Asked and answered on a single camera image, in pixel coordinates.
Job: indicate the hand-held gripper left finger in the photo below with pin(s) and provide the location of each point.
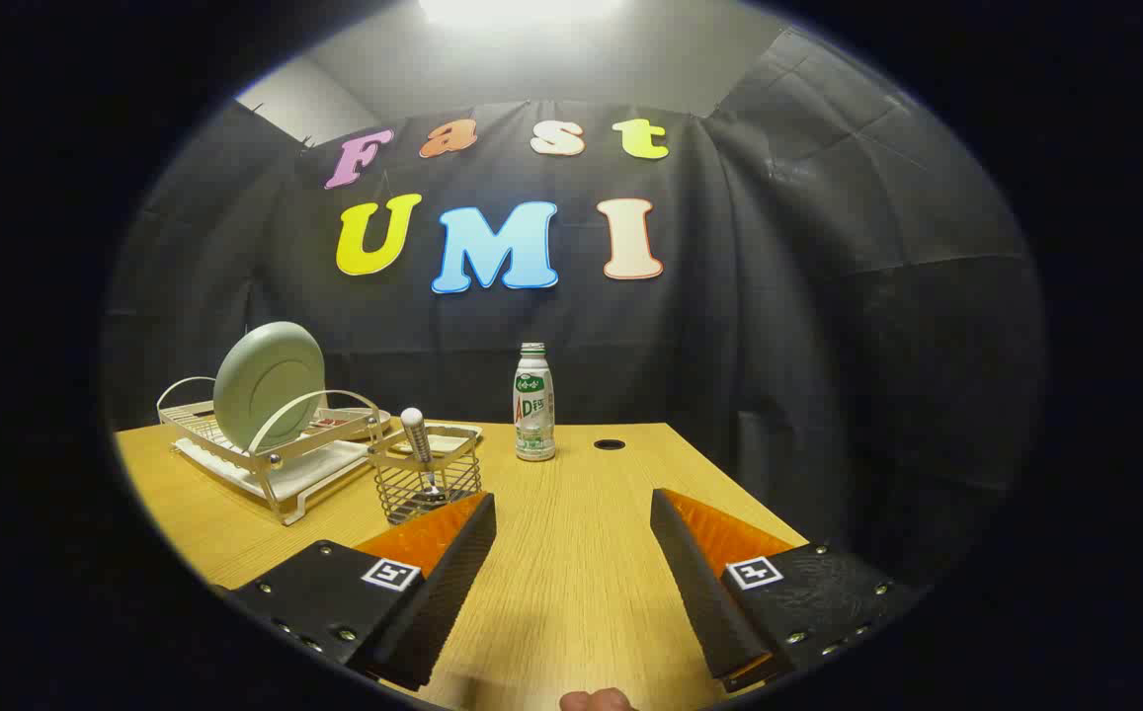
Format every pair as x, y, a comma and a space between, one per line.
452, 592

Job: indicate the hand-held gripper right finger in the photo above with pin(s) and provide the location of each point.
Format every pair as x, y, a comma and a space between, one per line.
699, 592

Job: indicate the pale green plate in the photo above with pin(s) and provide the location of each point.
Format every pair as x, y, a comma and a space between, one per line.
265, 385

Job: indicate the white green drink bottle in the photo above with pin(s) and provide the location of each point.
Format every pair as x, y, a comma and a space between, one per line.
534, 405

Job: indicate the ceiling light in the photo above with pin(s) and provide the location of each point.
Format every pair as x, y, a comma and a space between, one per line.
522, 8

